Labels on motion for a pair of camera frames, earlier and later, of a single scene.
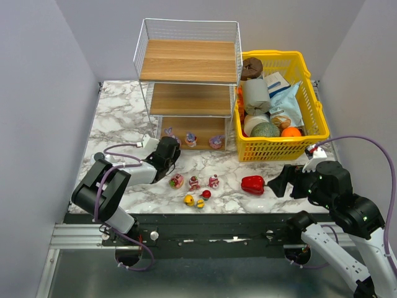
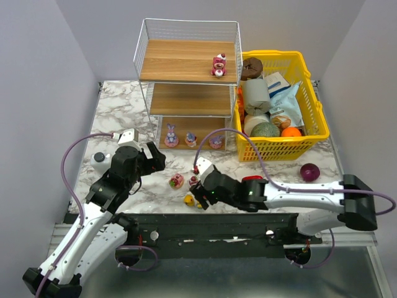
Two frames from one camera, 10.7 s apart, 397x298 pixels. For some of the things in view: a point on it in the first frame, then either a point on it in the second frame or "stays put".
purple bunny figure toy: (216, 141) stays put
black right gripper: (293, 180) → (205, 192)
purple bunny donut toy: (191, 139) stays put
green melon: (265, 129) stays put
